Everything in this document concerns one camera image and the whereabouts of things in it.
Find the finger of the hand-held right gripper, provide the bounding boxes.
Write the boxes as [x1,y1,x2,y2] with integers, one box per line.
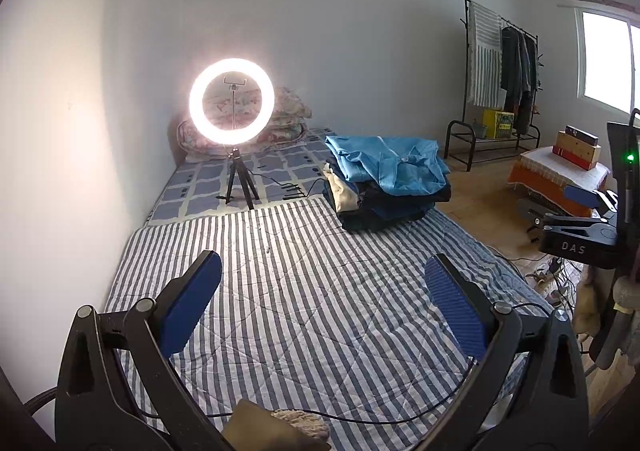
[516,198,601,234]
[562,184,621,219]

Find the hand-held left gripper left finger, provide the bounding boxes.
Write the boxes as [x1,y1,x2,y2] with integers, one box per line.
[55,250,231,451]

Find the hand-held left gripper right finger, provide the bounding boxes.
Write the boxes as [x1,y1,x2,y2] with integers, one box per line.
[424,253,591,451]

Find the blue jacket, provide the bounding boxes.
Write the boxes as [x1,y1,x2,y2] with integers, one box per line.
[325,134,451,197]

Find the black clothes rack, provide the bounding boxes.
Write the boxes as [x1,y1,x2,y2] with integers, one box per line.
[445,0,543,173]

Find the person's right hand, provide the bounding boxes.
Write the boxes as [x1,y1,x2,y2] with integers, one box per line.
[590,276,640,367]

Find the orange table cloth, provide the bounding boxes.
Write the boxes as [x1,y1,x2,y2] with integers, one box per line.
[507,148,611,218]

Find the red box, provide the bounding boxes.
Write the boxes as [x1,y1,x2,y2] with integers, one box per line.
[552,145,596,171]

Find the white lace cover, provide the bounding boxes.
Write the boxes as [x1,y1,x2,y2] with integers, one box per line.
[517,147,611,188]

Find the dark slim box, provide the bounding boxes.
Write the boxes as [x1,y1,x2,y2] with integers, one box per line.
[565,125,601,144]

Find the yellow box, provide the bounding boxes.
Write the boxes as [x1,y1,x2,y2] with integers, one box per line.
[481,110,516,139]

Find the dark navy puffer jacket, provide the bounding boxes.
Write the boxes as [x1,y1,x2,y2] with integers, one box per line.
[325,158,453,234]

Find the blue checkered bedsheet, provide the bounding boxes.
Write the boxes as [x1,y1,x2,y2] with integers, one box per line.
[146,127,351,227]

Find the blue folded garment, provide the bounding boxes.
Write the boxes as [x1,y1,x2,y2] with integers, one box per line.
[357,191,436,222]

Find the dark hanging garment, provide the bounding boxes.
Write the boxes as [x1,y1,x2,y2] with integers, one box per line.
[500,27,523,104]
[517,34,538,134]

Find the striped blanket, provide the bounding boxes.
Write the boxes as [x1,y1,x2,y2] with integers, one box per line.
[102,196,556,451]

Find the black tripod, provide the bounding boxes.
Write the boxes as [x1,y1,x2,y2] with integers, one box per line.
[220,76,261,211]

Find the window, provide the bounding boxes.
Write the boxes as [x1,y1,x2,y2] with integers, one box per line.
[575,8,640,116]

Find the olive cloth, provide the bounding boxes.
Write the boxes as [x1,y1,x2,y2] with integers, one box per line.
[222,398,331,451]

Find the beige folded cloth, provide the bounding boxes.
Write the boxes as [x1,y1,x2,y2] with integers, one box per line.
[322,164,362,213]

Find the striped towel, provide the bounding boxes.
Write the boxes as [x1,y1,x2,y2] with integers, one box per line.
[466,0,505,108]

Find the beige knitted cloth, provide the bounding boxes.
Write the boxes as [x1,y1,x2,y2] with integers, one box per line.
[270,408,331,442]

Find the floral folded quilt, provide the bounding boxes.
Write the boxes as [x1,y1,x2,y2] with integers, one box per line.
[177,118,308,152]

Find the tangled floor cables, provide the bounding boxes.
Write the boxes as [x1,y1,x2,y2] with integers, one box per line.
[520,251,583,312]

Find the thin black cable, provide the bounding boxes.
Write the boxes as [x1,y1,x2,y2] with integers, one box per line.
[135,301,553,424]

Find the ring light cable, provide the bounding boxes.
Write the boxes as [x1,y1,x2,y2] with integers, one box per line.
[250,171,331,202]

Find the thick black cable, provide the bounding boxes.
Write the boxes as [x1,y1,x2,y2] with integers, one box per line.
[22,386,58,424]

